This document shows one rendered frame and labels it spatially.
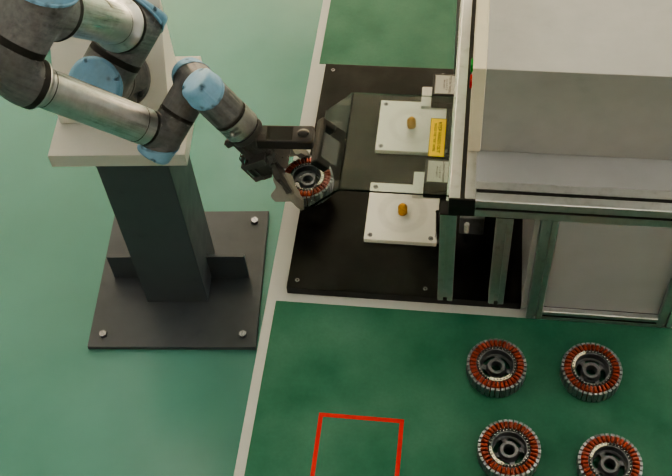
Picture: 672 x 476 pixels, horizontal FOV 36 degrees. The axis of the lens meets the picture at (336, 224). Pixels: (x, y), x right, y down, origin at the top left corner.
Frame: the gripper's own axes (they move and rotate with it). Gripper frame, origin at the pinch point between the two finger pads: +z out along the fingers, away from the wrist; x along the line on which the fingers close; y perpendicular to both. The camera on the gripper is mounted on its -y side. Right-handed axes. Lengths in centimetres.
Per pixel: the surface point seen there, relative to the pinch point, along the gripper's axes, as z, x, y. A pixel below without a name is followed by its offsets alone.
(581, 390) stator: 32, 42, -46
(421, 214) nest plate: 15.7, 3.4, -18.3
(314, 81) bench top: 4.3, -37.1, 7.7
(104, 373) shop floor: 38, 6, 97
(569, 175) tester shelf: 1, 18, -58
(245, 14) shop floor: 46, -142, 84
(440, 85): 5.0, -20.6, -27.4
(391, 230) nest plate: 12.7, 8.0, -13.2
